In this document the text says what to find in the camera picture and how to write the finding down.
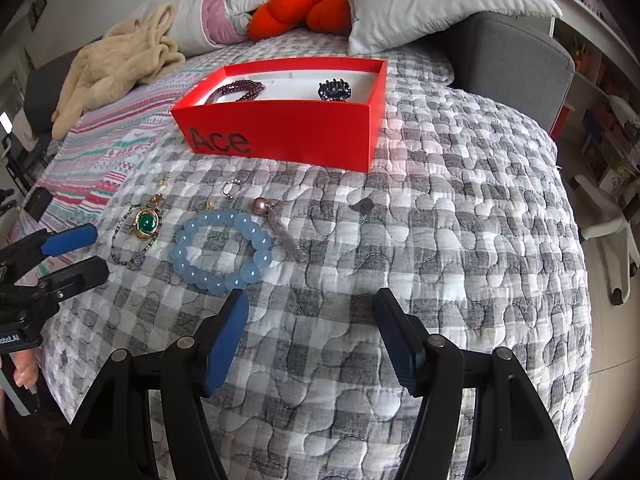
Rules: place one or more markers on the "white deer print pillow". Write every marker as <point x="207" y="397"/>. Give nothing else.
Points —
<point x="430" y="0"/>

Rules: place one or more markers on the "grey upholstered stool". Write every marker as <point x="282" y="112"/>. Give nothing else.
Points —
<point x="515" y="65"/>

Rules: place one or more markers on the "silver hoop earring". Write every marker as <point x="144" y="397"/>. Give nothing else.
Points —
<point x="229" y="191"/>

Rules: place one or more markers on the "red cardboard box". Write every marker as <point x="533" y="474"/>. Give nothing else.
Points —
<point x="280" y="130"/>

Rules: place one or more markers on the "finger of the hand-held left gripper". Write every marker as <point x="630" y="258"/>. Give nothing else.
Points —
<point x="80" y="276"/>
<point x="70" y="240"/>

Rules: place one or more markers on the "white bookshelf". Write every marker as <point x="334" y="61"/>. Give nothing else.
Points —
<point x="600" y="25"/>

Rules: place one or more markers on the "small black box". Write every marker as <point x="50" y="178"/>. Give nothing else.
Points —
<point x="37" y="202"/>

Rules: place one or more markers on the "pink striped patterned blanket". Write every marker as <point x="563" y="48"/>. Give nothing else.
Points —
<point x="130" y="145"/>

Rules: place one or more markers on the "white chair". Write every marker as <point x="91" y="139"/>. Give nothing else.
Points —
<point x="607" y="230"/>

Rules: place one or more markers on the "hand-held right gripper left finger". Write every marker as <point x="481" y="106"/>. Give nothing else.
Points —
<point x="227" y="345"/>

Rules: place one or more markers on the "person's left hand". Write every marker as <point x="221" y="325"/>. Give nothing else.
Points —
<point x="24" y="367"/>

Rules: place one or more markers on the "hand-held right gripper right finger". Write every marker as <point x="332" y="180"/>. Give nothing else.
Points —
<point x="397" y="345"/>

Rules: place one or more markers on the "grey pink pillow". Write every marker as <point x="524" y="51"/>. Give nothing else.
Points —
<point x="200" y="5"/>

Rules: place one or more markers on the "pearl silver bar brooch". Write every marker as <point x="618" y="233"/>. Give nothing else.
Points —
<point x="261" y="205"/>

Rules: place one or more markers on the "beige fleece garment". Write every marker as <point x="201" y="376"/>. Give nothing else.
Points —
<point x="110" y="70"/>

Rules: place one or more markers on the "grey checked quilt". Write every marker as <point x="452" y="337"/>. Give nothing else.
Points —
<point x="450" y="260"/>

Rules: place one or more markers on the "orange plush toy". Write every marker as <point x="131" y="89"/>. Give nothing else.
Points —
<point x="295" y="7"/>

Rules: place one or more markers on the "small gold star earring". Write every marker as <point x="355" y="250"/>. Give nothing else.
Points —
<point x="210" y="206"/>
<point x="162" y="178"/>

